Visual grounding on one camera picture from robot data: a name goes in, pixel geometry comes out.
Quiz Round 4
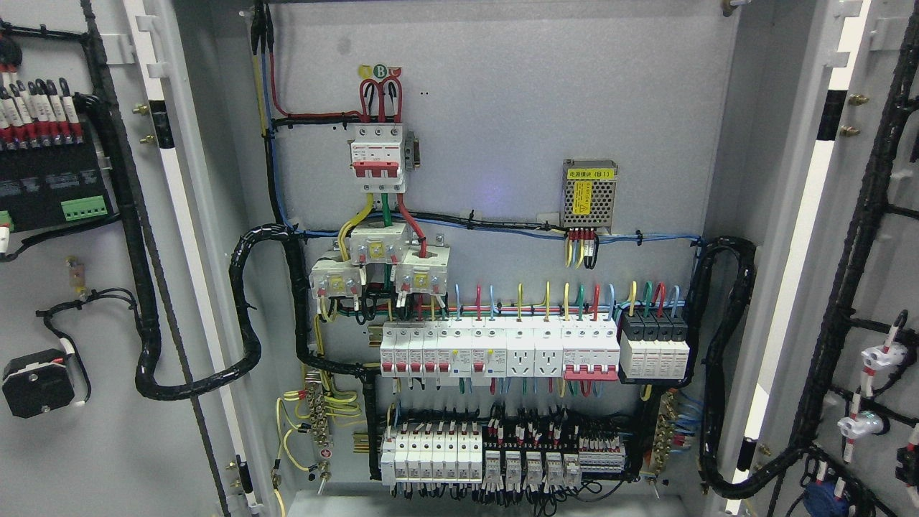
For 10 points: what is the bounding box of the grey cabinet door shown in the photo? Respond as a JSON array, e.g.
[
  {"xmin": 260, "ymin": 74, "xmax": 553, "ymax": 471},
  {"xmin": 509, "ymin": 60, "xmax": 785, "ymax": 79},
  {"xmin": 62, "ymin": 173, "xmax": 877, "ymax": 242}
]
[
  {"xmin": 690, "ymin": 1, "xmax": 917, "ymax": 516},
  {"xmin": 1, "ymin": 1, "xmax": 253, "ymax": 516}
]

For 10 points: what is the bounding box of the white current transformer cluster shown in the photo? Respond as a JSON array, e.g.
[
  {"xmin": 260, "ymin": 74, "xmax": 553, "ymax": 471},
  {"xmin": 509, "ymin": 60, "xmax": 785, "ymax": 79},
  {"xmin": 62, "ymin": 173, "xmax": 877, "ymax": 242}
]
[{"xmin": 309, "ymin": 222, "xmax": 451, "ymax": 302}]

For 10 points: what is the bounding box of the red three pole main breaker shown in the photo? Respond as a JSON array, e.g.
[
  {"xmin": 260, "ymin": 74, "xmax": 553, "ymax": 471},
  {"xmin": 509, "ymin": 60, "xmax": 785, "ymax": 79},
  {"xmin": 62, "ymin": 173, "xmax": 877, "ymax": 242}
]
[{"xmin": 349, "ymin": 122, "xmax": 420, "ymax": 195}]

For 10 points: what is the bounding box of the metal mesh power supply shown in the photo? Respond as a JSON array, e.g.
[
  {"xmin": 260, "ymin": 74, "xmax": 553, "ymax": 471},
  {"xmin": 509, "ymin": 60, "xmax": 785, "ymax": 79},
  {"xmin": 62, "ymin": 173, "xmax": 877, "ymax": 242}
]
[{"xmin": 560, "ymin": 159, "xmax": 618, "ymax": 231}]

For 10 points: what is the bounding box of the white socket breaker row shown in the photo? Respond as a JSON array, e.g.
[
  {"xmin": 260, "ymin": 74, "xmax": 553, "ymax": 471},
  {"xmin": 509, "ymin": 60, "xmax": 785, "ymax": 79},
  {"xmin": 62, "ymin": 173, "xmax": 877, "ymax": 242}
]
[{"xmin": 378, "ymin": 317, "xmax": 620, "ymax": 386}]

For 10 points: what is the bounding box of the lower relay terminal row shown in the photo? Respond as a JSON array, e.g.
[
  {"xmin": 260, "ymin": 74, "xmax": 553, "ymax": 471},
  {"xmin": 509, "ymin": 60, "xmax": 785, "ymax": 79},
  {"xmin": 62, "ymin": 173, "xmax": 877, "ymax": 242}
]
[{"xmin": 378, "ymin": 409, "xmax": 633, "ymax": 503}]

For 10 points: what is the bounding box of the black surge protector module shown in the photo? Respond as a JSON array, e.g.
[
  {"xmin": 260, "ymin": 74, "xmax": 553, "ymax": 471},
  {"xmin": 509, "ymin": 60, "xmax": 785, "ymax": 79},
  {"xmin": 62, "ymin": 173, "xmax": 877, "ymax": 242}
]
[{"xmin": 618, "ymin": 311, "xmax": 690, "ymax": 385}]

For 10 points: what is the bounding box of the brass ground bus bar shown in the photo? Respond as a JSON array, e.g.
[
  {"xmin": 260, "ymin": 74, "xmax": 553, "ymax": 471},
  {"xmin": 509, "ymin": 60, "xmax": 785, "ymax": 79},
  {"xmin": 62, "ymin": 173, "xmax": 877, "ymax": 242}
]
[{"xmin": 652, "ymin": 390, "xmax": 678, "ymax": 467}]

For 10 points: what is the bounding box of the black digital power meter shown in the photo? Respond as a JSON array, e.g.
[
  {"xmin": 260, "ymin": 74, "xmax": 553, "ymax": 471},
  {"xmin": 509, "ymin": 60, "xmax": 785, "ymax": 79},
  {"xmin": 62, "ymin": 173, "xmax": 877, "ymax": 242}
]
[{"xmin": 1, "ymin": 115, "xmax": 115, "ymax": 232}]

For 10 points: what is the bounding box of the black right wire loom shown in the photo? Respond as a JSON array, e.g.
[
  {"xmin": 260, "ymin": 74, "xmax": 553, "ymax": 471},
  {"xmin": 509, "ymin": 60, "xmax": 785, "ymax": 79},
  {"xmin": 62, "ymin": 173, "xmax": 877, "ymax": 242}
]
[{"xmin": 686, "ymin": 237, "xmax": 759, "ymax": 500}]

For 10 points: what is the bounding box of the black wire loom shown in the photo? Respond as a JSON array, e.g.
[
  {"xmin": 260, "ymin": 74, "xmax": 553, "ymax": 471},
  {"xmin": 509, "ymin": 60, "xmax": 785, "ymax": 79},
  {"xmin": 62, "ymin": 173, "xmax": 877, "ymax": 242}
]
[
  {"xmin": 72, "ymin": 90, "xmax": 381, "ymax": 403},
  {"xmin": 686, "ymin": 237, "xmax": 759, "ymax": 500}
]

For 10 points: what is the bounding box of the black left wire loom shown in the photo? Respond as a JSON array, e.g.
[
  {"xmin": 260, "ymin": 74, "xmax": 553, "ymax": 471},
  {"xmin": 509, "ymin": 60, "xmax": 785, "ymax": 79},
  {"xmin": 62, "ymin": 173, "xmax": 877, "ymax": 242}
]
[{"xmin": 72, "ymin": 90, "xmax": 381, "ymax": 403}]

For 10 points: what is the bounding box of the white rotary selector switch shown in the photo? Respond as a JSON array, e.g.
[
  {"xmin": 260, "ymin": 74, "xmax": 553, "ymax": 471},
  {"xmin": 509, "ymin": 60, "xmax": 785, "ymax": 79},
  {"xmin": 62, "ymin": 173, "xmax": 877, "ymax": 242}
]
[{"xmin": 2, "ymin": 349, "xmax": 75, "ymax": 418}]

